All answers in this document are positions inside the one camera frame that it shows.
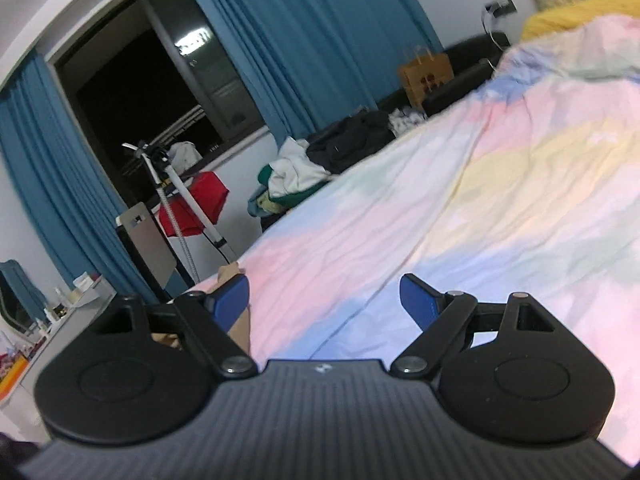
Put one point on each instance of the white tripod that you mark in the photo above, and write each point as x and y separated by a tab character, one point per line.
172	185

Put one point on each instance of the white desk with clutter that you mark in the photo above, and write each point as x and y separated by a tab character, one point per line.
75	312

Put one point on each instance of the white garment pile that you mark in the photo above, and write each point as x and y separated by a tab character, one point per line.
295	170

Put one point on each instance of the red cloth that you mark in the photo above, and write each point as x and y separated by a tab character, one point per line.
200	200

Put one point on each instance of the pastel tie-dye blanket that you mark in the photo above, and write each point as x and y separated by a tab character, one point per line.
450	185

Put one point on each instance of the green garment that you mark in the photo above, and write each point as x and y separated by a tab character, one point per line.
297	200

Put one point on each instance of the yellow pillow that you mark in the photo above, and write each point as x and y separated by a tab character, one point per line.
590	10

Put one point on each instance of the wide blue curtain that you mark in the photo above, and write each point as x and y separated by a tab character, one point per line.
310	35

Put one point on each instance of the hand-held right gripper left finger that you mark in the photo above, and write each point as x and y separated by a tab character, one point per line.
234	296

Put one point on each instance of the wall socket with charger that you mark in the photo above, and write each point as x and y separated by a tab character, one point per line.
504	6

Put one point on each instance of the brown cardboard box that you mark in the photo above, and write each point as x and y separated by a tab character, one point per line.
240	331

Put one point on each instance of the dresser mirror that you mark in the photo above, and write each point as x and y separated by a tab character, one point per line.
20	290

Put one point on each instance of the narrow blue curtain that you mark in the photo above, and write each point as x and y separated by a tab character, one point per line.
60	170

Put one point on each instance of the white patterned cloth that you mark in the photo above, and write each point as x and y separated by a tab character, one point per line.
405	119

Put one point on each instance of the black clothes pile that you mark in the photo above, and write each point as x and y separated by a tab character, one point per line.
350	140

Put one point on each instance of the small white box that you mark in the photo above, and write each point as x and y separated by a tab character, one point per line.
86	282

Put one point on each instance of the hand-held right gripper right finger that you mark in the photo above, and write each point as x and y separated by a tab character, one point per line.
419	301

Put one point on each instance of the black sofa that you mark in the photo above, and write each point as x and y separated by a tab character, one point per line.
470	60

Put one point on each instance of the dark window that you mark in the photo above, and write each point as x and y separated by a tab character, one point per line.
125	85

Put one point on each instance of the white cloth on windowsill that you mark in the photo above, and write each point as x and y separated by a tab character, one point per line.
182	154

